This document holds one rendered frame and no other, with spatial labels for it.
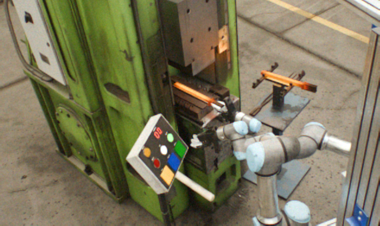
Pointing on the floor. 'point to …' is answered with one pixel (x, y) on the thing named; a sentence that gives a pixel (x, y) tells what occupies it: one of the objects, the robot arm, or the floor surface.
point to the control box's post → (164, 209)
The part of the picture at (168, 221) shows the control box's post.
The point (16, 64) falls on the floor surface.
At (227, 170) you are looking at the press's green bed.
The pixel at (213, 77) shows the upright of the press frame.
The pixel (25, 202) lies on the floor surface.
